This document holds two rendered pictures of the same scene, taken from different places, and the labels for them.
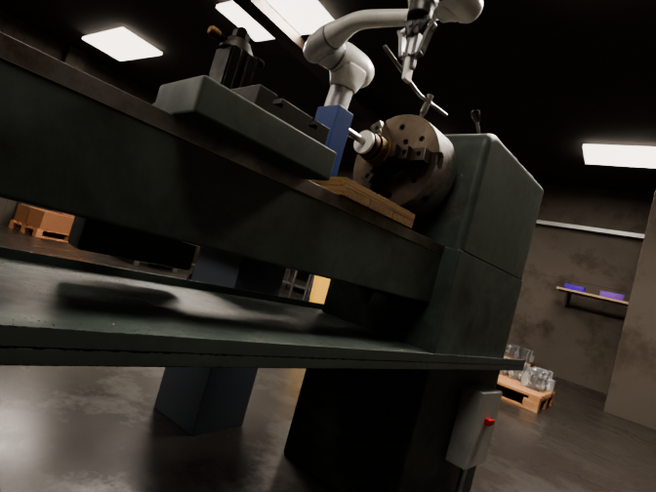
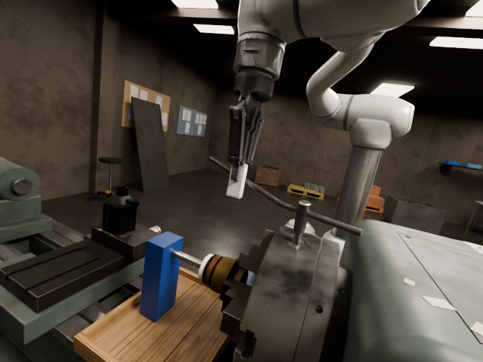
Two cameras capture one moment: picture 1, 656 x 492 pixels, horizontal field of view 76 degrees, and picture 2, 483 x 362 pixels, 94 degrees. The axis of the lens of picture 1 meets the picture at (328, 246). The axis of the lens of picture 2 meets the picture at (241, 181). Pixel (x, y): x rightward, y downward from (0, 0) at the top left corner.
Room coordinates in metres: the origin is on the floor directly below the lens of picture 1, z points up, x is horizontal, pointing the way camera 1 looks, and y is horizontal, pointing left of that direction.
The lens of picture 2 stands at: (1.05, -0.51, 1.41)
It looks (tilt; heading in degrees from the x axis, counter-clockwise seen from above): 11 degrees down; 68
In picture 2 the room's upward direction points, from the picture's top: 10 degrees clockwise
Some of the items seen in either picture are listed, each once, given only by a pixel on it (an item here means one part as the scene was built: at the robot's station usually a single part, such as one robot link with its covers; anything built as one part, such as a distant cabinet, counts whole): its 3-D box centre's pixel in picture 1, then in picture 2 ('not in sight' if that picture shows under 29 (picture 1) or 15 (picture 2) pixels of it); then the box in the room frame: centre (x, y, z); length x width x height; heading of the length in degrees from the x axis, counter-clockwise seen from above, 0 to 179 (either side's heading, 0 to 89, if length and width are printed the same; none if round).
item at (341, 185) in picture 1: (330, 199); (176, 320); (1.14, 0.03, 0.88); 0.36 x 0.30 x 0.04; 46
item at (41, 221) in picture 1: (61, 218); (361, 195); (6.84, 4.28, 0.33); 1.17 x 0.90 x 0.66; 144
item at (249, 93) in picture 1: (229, 124); (100, 254); (0.90, 0.28, 0.95); 0.43 x 0.18 x 0.04; 46
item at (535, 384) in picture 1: (490, 370); not in sight; (4.13, -1.85, 0.16); 1.09 x 0.76 x 0.32; 54
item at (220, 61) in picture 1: (232, 75); (119, 216); (0.95, 0.32, 1.07); 0.07 x 0.07 x 0.10; 46
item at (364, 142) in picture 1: (351, 134); (189, 259); (1.15, 0.02, 1.08); 0.13 x 0.07 x 0.07; 136
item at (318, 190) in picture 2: not in sight; (306, 188); (5.59, 5.26, 0.16); 1.13 x 0.77 x 0.31; 144
